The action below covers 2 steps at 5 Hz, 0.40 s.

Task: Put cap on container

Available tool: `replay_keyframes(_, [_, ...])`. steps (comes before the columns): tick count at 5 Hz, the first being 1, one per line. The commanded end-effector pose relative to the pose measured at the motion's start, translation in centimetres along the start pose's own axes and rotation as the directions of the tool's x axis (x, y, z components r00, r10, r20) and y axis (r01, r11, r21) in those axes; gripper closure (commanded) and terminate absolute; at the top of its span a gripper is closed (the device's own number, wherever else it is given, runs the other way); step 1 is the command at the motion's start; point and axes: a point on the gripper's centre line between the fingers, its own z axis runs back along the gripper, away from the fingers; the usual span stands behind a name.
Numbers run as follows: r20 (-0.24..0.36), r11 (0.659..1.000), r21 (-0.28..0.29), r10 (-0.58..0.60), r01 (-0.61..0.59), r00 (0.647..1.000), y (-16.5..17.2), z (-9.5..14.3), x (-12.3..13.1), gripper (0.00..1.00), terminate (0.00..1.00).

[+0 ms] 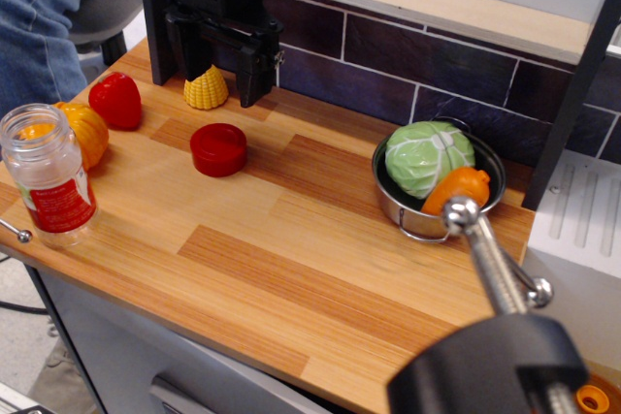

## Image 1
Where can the brown shoe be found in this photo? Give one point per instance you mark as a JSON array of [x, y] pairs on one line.
[[59, 385]]

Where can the red toy bell pepper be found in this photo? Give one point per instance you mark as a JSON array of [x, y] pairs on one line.
[[116, 98]]

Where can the orange toy carrot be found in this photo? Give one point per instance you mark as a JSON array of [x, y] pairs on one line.
[[464, 181]]

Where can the yellow toy corn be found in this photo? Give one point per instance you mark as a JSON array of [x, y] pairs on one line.
[[206, 92]]

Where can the person leg in jeans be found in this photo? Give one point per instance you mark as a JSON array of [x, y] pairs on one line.
[[39, 63]]

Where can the dark right shelf post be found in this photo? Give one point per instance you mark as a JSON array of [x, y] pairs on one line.
[[595, 50]]

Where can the small steel pot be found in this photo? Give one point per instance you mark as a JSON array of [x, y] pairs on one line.
[[405, 211]]

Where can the wooden shelf board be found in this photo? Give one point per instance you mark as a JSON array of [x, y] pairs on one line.
[[498, 22]]

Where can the clear jar red label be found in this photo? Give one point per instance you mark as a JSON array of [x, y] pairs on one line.
[[61, 204]]

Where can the small steel ball rod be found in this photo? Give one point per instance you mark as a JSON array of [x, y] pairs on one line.
[[22, 235]]

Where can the red plastic cap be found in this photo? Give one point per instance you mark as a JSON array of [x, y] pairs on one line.
[[218, 149]]

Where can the white toy sink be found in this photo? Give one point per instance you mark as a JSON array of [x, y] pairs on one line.
[[575, 240]]

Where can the steel drawer handle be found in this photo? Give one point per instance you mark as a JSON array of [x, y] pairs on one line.
[[169, 397]]

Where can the orange cap on clamp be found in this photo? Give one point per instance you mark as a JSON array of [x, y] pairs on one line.
[[591, 399]]

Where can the green toy cabbage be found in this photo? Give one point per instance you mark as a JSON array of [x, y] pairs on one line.
[[420, 155]]

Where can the orange toy pumpkin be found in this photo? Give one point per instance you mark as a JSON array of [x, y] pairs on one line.
[[87, 133]]

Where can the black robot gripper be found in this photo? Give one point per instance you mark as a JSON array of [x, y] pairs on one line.
[[244, 25]]

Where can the grey chair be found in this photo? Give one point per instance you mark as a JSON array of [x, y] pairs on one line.
[[100, 24]]

